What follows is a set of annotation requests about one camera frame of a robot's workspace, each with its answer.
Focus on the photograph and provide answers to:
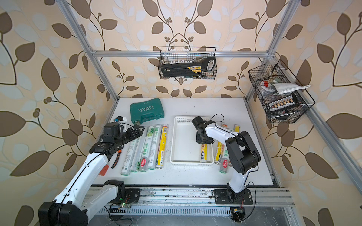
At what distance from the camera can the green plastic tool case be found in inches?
41.9

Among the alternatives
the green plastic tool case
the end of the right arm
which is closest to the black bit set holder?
the end of the right arm

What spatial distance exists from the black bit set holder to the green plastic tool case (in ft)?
2.38

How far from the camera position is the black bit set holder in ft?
2.14

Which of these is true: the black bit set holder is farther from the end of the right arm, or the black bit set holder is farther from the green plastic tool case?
the green plastic tool case
